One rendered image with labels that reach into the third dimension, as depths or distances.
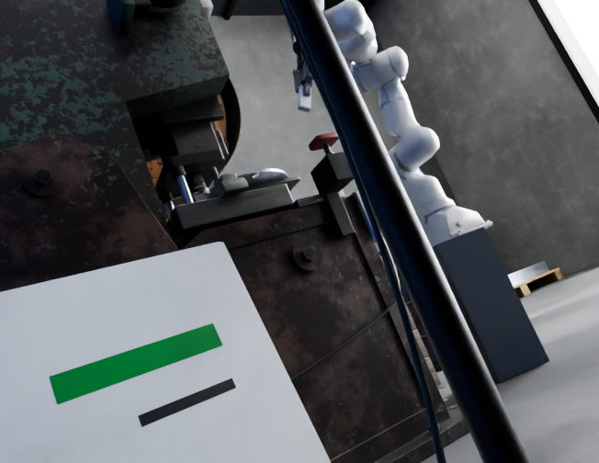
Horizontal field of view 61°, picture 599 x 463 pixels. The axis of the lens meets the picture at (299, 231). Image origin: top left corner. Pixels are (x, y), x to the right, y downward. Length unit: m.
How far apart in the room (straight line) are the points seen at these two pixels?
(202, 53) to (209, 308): 0.74
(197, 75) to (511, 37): 5.13
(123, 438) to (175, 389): 0.12
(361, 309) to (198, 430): 0.49
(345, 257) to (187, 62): 0.66
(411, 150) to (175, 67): 0.80
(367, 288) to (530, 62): 5.07
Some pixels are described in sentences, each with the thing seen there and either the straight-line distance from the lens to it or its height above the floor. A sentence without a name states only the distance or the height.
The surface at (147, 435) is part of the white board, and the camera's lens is 0.95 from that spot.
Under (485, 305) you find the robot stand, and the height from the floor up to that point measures 0.22.
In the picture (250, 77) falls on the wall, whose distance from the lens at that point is 6.26.
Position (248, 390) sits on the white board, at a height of 0.27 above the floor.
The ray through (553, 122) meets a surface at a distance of 6.03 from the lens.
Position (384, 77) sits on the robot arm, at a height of 1.06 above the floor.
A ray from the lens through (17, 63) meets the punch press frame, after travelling 1.38.
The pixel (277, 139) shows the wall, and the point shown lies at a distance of 5.90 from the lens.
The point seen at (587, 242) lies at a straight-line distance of 6.06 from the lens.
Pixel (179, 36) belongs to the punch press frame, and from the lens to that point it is 1.51.
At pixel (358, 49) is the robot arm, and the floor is 1.11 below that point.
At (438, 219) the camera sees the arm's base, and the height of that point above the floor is 0.53.
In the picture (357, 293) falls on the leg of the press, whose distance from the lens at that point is 1.25.
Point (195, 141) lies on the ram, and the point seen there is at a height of 0.94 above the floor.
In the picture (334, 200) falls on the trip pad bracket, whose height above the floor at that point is 0.61.
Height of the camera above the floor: 0.30
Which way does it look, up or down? 12 degrees up
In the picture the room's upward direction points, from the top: 22 degrees counter-clockwise
